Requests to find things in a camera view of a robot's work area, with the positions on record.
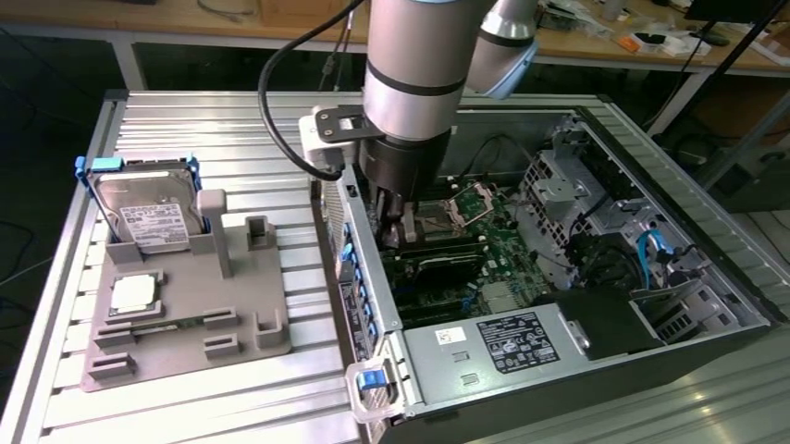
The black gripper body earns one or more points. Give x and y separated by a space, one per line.
400 166

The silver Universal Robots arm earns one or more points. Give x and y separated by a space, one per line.
414 55

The CPU socket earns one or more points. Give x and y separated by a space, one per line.
435 224

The metal socket cover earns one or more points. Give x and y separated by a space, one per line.
475 199

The green motherboard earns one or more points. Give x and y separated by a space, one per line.
513 259

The silver chipset heatsink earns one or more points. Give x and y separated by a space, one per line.
505 296

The metal disk bay cage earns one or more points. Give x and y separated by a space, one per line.
555 185

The grey power supply unit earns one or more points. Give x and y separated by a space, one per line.
441 370

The blue case latch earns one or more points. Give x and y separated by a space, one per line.
370 379

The grey parts rack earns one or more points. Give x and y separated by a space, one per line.
186 296

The hard disk in blue caddy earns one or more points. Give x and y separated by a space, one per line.
132 203

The green RAM stick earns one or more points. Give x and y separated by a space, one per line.
167 324

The silver CPU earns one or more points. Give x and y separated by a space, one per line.
132 293

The orange and white box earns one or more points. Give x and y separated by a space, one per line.
638 42

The open black PC case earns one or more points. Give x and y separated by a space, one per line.
617 393

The black monitor stand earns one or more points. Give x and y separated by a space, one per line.
710 32

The wooden desk with white legs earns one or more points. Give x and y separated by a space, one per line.
92 18

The black slanted pole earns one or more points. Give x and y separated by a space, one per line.
742 41

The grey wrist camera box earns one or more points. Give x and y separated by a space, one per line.
327 139

